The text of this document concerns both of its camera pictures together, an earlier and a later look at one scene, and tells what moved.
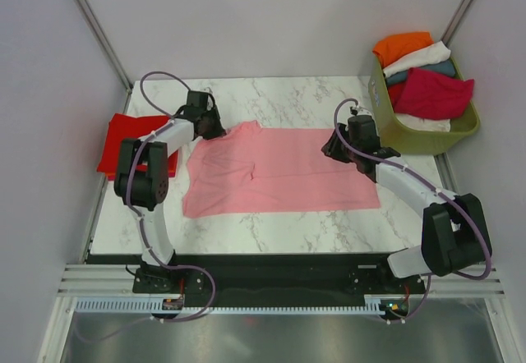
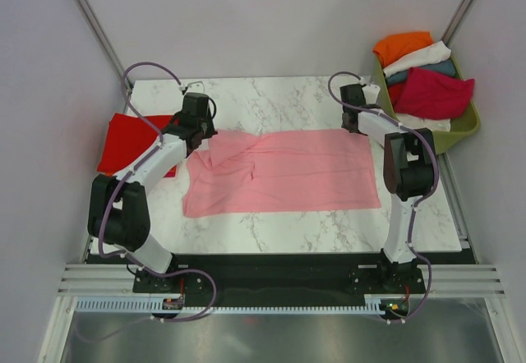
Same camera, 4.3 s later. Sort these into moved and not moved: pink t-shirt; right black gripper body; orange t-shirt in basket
Moved: right black gripper body
Not moved: pink t-shirt; orange t-shirt in basket
